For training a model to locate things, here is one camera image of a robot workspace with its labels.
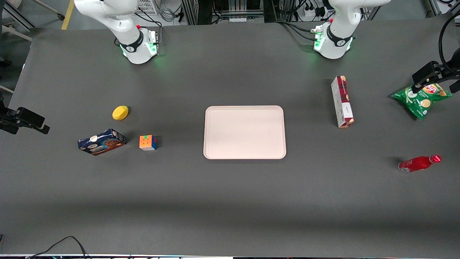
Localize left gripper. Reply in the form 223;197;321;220
413;65;460;94

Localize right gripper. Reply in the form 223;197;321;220
0;108;50;135

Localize red cookie box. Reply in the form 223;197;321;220
331;76;355;129

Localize blue cookie box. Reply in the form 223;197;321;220
77;128;126;156

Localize beige plastic tray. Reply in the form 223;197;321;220
203;105;287;160

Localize green chips bag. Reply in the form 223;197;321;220
391;83;452;121

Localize red soda bottle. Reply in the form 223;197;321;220
398;155;442;174

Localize yellow lemon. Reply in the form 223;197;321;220
112;105;129;121

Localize grey metal stand legs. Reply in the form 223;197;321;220
0;0;66;42

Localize colourful puzzle cube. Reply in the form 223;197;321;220
139;135;158;151

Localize yellow floor tape strip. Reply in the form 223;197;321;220
61;0;75;31

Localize power strip with black plugs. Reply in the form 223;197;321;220
301;0;327;19

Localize white perforated basket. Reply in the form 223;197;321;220
136;0;159;15

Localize dark grey table mat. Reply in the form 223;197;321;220
0;13;460;258

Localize black equipment rack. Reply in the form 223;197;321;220
181;0;265;25

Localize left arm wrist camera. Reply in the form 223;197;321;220
411;61;443;86

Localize black cable on table edge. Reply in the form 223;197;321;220
27;236;89;259

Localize black left arm base cables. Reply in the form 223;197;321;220
274;19;325;41

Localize black arm base cables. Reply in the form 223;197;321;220
274;19;325;41
134;13;163;45

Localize black right arm base cables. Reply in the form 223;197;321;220
134;13;163;45

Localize grey coiled cable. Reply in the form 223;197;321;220
159;6;177;23

